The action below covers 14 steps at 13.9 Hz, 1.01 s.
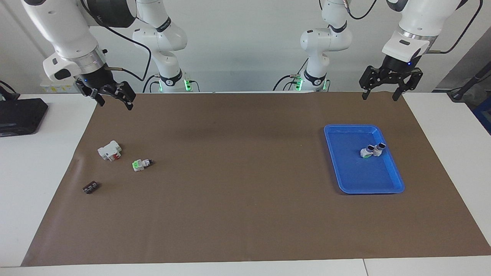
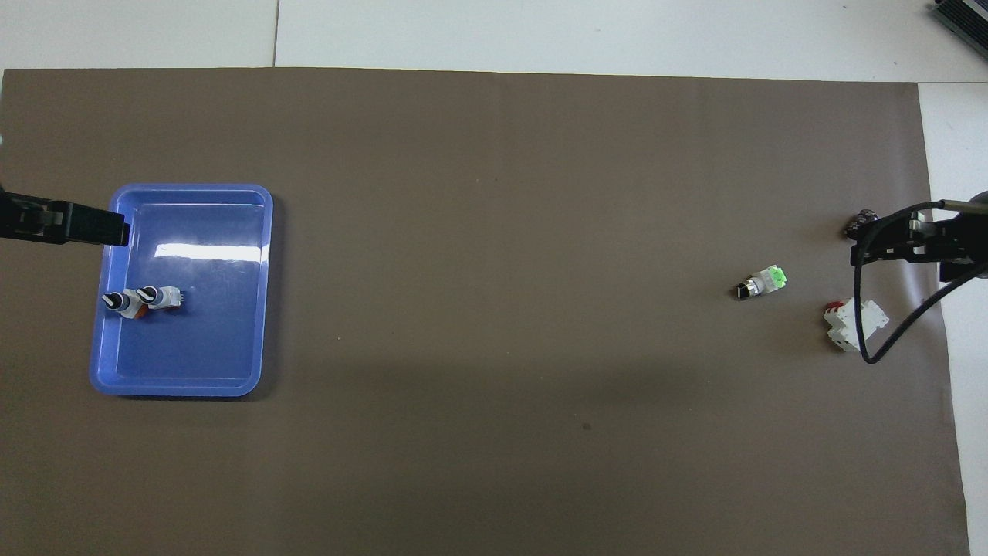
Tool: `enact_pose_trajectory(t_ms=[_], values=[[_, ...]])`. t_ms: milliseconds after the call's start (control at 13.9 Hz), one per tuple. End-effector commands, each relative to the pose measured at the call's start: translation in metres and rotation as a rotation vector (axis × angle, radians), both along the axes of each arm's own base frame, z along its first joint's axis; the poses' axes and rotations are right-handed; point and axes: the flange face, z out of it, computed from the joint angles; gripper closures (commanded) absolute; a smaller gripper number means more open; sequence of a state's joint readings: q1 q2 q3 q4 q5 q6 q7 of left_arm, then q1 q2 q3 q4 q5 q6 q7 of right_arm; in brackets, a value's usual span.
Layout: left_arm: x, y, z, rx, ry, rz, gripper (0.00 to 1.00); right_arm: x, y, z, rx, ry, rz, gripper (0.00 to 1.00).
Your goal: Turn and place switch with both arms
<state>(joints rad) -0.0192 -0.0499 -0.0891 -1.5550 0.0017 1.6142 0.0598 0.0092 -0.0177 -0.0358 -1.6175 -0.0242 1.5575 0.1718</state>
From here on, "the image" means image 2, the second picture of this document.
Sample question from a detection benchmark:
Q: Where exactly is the black electronics box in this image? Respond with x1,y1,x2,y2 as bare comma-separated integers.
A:
929,0,988,59

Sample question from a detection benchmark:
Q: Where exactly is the blue plastic tray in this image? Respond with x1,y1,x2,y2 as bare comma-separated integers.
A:
89,183,275,398

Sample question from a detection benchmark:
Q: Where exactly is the orange-backed selector switch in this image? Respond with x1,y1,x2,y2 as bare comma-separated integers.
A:
136,283,185,312
101,290,149,320

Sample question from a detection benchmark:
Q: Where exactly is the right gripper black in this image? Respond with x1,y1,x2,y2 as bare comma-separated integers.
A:
850,192,988,283

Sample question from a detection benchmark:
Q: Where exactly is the white circuit breaker red lever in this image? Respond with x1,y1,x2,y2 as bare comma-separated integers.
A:
823,297,890,353

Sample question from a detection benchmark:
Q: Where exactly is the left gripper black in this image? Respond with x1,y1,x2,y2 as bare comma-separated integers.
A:
0,189,130,247

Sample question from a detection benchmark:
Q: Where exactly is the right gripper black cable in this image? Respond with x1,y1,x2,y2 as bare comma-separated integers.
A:
851,200,988,365

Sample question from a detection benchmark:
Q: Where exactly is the brown table mat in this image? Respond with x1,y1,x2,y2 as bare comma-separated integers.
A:
0,68,971,556

